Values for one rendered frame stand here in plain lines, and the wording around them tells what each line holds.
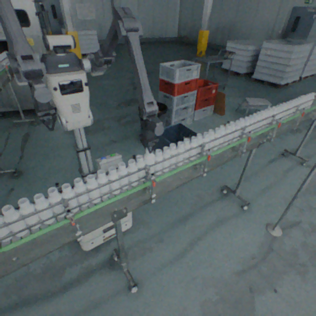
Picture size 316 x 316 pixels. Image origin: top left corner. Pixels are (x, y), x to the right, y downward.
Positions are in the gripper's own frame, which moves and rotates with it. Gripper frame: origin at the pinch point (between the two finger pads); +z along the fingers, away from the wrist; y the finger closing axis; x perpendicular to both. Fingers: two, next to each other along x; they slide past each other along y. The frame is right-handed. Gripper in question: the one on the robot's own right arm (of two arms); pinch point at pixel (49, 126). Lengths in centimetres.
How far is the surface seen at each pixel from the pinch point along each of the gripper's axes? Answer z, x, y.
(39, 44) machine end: 14, 54, -347
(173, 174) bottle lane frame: 43, 60, 21
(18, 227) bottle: 33.4, -25.5, 18.5
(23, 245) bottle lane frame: 43, -27, 21
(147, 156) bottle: 23, 42, 16
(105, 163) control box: 29.3, 22.1, 2.6
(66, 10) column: -25, 218, -744
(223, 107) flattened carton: 119, 345, -154
